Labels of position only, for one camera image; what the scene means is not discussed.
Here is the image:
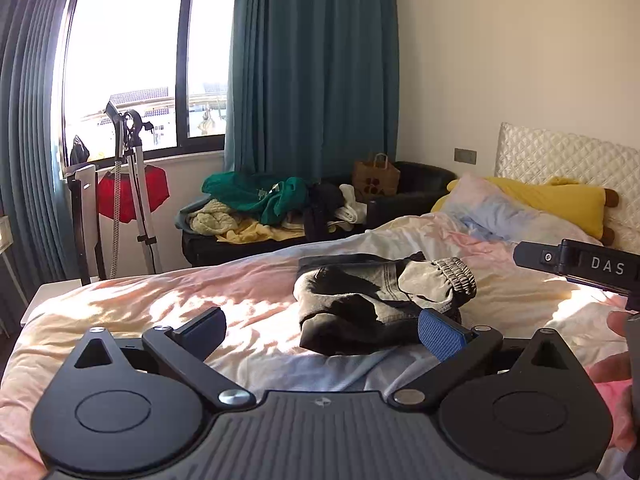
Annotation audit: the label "pink fluffy cloth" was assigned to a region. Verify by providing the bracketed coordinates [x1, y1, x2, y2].
[587, 365, 638, 453]

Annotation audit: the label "teal curtain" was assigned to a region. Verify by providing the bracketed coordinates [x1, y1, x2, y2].
[223, 0, 401, 186]
[0, 0, 96, 281]

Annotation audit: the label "white panel with black frame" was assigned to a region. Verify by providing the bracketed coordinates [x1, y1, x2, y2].
[67, 162, 107, 286]

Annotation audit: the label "white cloth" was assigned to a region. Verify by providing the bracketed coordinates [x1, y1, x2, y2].
[332, 183, 368, 226]

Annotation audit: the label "yellow plush pillow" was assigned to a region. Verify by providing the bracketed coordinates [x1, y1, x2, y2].
[431, 176, 621, 246]

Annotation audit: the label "garment steamer stand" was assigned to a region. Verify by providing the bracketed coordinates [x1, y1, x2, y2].
[99, 101, 163, 276]

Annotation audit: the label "pale yellow knit garment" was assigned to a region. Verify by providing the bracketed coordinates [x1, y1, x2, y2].
[186, 199, 241, 236]

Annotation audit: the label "green garment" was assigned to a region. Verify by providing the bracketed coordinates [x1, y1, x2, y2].
[201, 171, 308, 226]

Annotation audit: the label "pale yellow towel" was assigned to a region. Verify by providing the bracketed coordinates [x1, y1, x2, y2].
[215, 220, 307, 244]

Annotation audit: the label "black pants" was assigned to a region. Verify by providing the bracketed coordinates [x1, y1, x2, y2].
[292, 252, 478, 356]

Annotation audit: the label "black framed window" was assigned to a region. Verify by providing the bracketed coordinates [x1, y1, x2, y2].
[60, 0, 238, 166]

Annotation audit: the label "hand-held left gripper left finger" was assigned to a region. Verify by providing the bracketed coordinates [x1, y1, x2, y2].
[74, 306, 256, 408]

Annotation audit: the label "black armchair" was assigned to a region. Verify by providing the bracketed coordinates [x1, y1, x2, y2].
[175, 161, 458, 268]

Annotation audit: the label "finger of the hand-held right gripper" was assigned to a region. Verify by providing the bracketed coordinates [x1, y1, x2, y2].
[513, 240, 567, 277]

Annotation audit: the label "brown paper bag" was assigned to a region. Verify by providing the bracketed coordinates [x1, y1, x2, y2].
[352, 152, 402, 203]

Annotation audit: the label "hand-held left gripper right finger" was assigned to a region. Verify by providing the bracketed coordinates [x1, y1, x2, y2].
[392, 308, 571, 407]

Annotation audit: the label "person's right hand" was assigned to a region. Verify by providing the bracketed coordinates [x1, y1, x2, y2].
[587, 310, 633, 386]

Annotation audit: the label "pastel pillow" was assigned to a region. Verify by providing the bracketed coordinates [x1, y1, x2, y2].
[442, 174, 588, 246]

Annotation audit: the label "small black object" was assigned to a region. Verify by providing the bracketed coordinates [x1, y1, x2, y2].
[70, 135, 91, 166]

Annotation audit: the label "white quilted headboard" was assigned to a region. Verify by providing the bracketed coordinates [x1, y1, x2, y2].
[494, 121, 640, 256]

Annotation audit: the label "red cloth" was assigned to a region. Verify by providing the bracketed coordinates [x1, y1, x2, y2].
[96, 166, 169, 223]

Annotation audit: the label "black clothes pile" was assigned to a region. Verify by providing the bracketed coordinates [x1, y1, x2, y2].
[302, 182, 346, 241]

